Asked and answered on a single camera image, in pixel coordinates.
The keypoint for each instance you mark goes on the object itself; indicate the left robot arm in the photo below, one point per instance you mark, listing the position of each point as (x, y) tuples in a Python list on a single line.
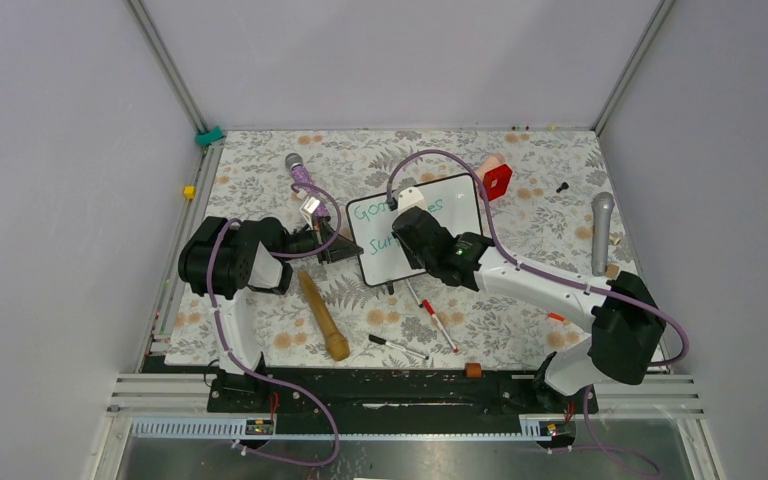
[(226, 259)]

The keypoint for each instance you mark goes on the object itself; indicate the purple glitter microphone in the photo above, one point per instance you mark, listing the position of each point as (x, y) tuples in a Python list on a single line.
[(301, 175)]

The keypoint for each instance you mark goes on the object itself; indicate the brown small block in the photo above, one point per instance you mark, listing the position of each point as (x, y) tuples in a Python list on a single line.
[(473, 370)]

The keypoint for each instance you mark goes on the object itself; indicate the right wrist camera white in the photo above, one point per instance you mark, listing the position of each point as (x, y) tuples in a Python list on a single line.
[(406, 199)]

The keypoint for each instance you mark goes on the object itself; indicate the teal clamp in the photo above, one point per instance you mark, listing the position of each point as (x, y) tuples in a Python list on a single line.
[(207, 138)]

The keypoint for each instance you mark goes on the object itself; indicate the white whiteboard black frame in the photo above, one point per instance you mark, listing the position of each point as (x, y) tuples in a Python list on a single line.
[(453, 202)]

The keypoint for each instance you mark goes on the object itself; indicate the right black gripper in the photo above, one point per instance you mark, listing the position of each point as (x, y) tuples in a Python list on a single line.
[(415, 264)]

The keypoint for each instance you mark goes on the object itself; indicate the black capped marker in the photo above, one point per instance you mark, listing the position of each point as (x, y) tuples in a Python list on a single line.
[(404, 349)]

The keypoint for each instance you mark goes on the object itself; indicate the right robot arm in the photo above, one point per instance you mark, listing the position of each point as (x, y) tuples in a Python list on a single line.
[(618, 315)]

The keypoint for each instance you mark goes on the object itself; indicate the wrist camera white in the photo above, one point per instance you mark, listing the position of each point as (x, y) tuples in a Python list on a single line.
[(406, 199), (308, 210)]

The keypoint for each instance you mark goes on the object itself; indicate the floral patterned mat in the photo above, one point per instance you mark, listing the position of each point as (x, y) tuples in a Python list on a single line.
[(252, 182)]

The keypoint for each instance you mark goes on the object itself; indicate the blue capped marker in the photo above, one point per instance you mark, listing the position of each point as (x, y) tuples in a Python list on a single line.
[(417, 299)]

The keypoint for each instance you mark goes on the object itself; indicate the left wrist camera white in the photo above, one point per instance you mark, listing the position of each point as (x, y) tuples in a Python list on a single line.
[(308, 210)]

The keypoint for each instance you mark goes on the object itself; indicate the tan wooden cube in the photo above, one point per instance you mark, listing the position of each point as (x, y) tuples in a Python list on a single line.
[(612, 271)]

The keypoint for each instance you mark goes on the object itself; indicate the red capped marker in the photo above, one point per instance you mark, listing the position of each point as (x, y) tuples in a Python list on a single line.
[(440, 325)]

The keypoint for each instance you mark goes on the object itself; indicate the silver grey microphone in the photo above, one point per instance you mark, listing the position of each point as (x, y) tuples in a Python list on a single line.
[(602, 207)]

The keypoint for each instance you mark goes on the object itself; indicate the red square block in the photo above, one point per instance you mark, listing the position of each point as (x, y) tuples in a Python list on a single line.
[(496, 182)]

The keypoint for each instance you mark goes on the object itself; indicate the yellow small cube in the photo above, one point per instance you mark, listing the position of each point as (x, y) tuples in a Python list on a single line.
[(189, 192)]

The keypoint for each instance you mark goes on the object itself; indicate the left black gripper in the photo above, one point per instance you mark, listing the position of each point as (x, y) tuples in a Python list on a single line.
[(341, 247)]

